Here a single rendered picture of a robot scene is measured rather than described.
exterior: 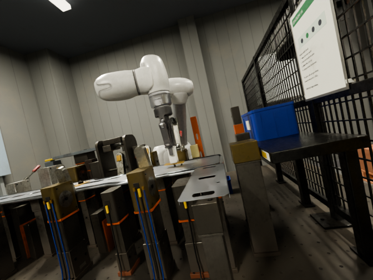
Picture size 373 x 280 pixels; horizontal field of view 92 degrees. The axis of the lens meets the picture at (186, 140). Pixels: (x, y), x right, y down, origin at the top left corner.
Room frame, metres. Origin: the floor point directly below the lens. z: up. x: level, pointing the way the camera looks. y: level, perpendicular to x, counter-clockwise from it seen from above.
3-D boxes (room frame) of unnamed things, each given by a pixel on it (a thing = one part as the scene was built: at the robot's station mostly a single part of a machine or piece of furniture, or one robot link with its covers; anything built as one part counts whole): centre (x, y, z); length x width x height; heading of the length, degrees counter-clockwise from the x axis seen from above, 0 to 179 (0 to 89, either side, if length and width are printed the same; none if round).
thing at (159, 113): (0.75, 0.07, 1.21); 0.08 x 0.07 x 0.09; 170
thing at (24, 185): (1.13, 1.08, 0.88); 0.12 x 0.07 x 0.36; 169
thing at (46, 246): (0.88, 0.74, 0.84); 0.12 x 0.05 x 0.29; 169
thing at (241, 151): (0.58, -0.17, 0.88); 0.08 x 0.08 x 0.36; 79
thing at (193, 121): (0.89, -0.06, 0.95); 0.03 x 0.01 x 0.50; 79
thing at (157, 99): (0.75, 0.07, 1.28); 0.09 x 0.09 x 0.06
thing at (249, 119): (0.87, -0.39, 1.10); 0.30 x 0.17 x 0.13; 170
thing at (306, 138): (0.88, -0.39, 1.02); 0.90 x 0.22 x 0.03; 169
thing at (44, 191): (0.65, 0.51, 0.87); 0.12 x 0.07 x 0.35; 169
